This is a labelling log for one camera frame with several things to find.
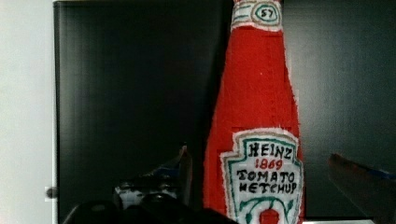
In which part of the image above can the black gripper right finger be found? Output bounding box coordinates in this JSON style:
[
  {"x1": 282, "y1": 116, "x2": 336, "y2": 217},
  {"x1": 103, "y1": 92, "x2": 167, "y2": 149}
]
[{"x1": 328, "y1": 154, "x2": 396, "y2": 224}]

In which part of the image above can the red plush ketchup bottle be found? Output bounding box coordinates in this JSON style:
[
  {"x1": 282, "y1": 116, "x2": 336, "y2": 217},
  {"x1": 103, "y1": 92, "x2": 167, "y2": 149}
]
[{"x1": 204, "y1": 0, "x2": 304, "y2": 224}]

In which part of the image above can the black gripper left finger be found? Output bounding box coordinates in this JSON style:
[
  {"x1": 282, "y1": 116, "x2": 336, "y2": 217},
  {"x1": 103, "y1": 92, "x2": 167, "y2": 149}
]
[{"x1": 179, "y1": 146, "x2": 192, "y2": 205}]

